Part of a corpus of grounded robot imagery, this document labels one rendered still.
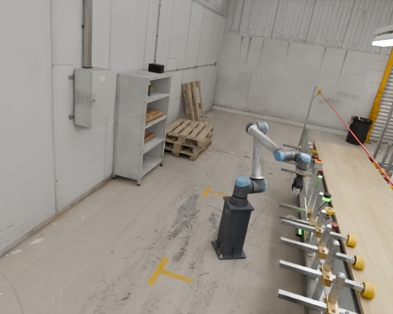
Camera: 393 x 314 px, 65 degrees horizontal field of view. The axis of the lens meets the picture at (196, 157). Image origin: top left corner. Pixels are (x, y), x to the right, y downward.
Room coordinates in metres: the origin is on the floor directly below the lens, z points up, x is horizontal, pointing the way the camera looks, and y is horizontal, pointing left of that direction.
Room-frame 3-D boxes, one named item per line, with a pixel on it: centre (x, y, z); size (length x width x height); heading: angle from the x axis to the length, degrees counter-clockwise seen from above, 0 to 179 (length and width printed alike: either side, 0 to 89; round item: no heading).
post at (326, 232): (1.74, -0.91, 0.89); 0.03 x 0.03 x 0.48; 77
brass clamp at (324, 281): (1.47, -0.85, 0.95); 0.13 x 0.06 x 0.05; 167
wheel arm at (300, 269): (1.46, -0.83, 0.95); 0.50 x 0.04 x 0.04; 77
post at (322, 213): (1.98, -0.96, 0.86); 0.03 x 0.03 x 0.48; 77
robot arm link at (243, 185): (2.85, -0.51, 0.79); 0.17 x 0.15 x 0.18; 117
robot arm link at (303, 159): (2.45, -0.89, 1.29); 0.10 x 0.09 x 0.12; 27
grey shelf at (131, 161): (4.50, 0.88, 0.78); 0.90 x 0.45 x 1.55; 167
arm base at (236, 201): (2.84, -0.50, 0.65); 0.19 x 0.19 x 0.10
